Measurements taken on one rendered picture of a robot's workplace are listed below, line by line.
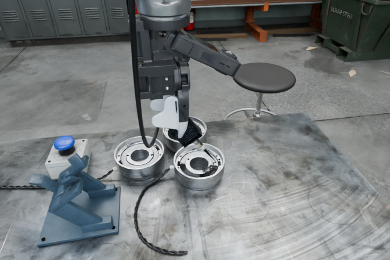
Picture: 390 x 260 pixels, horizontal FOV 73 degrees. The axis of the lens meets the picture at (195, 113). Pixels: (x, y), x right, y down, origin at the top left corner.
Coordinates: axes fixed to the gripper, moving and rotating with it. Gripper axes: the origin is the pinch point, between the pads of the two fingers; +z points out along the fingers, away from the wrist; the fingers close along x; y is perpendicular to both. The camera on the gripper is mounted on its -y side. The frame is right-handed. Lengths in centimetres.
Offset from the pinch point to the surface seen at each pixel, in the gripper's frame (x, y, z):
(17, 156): -13.2, 36.9, 13.3
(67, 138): -8.0, 23.0, 5.8
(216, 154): -2.3, -7.6, 10.2
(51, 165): -4.1, 26.2, 9.3
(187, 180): 3.9, -0.1, 10.2
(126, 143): -9.1, 11.6, 9.8
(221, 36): -317, -101, 89
